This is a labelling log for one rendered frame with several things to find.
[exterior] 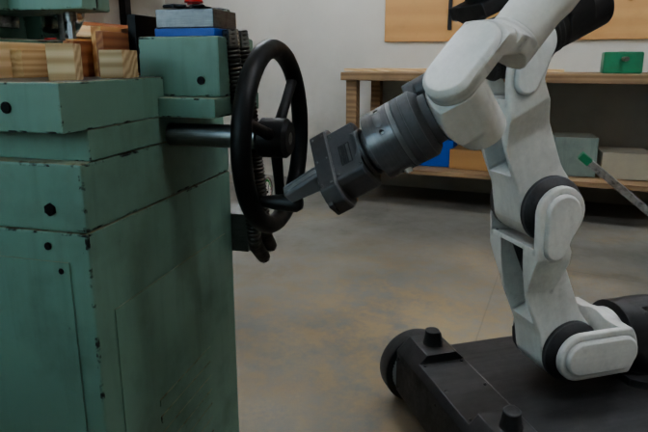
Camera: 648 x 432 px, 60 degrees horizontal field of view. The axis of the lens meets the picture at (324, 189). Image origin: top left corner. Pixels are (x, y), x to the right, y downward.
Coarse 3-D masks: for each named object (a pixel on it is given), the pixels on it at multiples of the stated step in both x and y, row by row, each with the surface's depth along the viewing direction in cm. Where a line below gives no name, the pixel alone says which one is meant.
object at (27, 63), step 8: (16, 56) 79; (24, 56) 79; (32, 56) 81; (40, 56) 82; (16, 64) 79; (24, 64) 79; (32, 64) 81; (40, 64) 82; (16, 72) 80; (24, 72) 80; (32, 72) 81; (40, 72) 83
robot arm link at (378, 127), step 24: (360, 120) 69; (384, 120) 67; (312, 144) 74; (336, 144) 72; (360, 144) 69; (384, 144) 67; (336, 168) 70; (360, 168) 68; (384, 168) 68; (408, 168) 69; (336, 192) 69; (360, 192) 71
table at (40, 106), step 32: (0, 96) 67; (32, 96) 66; (64, 96) 66; (96, 96) 71; (128, 96) 78; (160, 96) 86; (224, 96) 86; (256, 96) 99; (0, 128) 68; (32, 128) 67; (64, 128) 66
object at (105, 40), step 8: (96, 32) 83; (104, 32) 83; (112, 32) 85; (120, 32) 87; (96, 40) 83; (104, 40) 83; (112, 40) 85; (120, 40) 87; (128, 40) 89; (96, 48) 83; (104, 48) 83; (112, 48) 85; (120, 48) 87; (128, 48) 89
